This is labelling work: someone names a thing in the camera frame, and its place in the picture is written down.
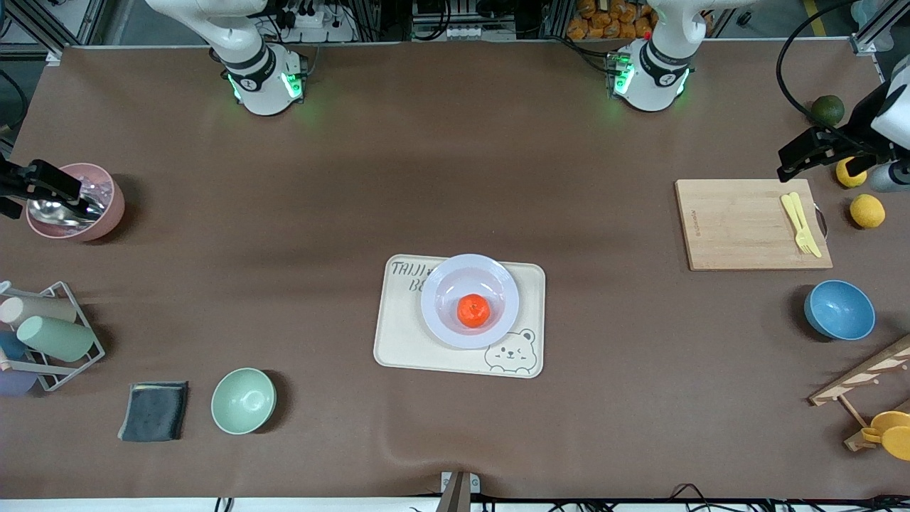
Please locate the cream bear print tray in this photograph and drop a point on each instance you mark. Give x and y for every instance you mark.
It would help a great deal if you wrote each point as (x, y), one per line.
(405, 341)

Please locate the yellow plastic knife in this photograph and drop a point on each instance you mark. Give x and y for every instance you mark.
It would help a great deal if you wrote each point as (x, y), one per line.
(810, 231)

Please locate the small yellow lemon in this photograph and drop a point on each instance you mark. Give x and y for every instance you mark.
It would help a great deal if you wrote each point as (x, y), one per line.
(844, 174)

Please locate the mint green bowl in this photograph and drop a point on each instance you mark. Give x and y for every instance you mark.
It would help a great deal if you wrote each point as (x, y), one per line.
(243, 402)

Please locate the pale lavender round plate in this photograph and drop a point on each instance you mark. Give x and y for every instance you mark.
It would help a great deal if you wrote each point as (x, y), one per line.
(444, 313)

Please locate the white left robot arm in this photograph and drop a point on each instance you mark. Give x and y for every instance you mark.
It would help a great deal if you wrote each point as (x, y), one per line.
(657, 78)

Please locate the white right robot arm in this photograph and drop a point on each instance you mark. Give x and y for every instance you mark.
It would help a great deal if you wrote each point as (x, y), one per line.
(259, 78)

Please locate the blue cup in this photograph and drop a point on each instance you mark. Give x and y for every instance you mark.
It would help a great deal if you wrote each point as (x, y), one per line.
(11, 347)

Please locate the metal table clamp bracket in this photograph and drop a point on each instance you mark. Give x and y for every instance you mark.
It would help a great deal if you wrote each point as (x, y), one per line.
(458, 487)

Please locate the wooden peg drying rack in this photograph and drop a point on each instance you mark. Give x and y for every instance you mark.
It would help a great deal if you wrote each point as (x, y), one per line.
(853, 380)

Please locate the metal scoop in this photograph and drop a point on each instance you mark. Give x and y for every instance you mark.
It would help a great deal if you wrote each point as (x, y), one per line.
(57, 211)

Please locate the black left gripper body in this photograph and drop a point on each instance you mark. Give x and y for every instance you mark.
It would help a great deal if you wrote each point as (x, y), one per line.
(858, 122)

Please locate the wooden cutting board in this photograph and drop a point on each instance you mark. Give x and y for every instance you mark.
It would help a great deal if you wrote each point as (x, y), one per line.
(739, 227)

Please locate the yellow plastic fork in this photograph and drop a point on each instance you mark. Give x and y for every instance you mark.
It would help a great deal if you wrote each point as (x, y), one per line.
(802, 238)

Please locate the orange toy bread pile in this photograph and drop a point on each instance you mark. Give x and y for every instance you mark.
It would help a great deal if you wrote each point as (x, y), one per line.
(604, 21)

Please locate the mint green cup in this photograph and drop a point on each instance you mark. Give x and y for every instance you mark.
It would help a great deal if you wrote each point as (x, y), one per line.
(57, 340)

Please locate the beige cup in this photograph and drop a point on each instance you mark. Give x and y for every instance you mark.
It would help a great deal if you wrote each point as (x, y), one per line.
(39, 309)

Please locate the pink bowl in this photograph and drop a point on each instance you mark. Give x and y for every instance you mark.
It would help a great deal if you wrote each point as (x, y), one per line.
(114, 210)

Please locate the purple cup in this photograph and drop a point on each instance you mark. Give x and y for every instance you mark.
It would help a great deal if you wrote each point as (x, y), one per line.
(15, 382)

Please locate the dark green round fruit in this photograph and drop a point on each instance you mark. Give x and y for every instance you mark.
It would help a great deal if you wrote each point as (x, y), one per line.
(828, 110)

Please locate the orange mandarin fruit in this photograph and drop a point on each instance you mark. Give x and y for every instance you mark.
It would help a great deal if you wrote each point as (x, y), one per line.
(473, 311)

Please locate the dark grey folded cloth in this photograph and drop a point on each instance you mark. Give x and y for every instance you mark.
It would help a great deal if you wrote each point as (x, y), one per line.
(153, 412)

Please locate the blue bowl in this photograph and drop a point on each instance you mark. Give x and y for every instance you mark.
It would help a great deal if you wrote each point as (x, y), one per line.
(840, 309)

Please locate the large yellow lemon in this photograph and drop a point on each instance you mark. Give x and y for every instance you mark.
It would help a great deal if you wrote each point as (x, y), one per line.
(867, 211)

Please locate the white power strip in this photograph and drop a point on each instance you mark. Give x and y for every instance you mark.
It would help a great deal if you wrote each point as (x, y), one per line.
(320, 21)

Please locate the yellow cup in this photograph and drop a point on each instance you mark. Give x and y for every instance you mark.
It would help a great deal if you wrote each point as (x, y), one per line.
(892, 434)

